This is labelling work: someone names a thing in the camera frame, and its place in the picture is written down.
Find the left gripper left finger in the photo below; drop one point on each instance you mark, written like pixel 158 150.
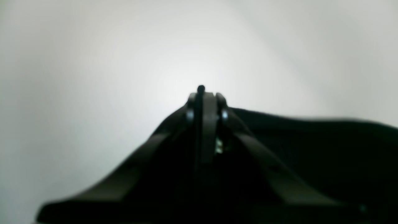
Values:
pixel 146 184

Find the black T-shirt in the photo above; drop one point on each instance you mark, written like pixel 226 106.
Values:
pixel 352 161

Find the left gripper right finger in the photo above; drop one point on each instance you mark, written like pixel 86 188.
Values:
pixel 289 198

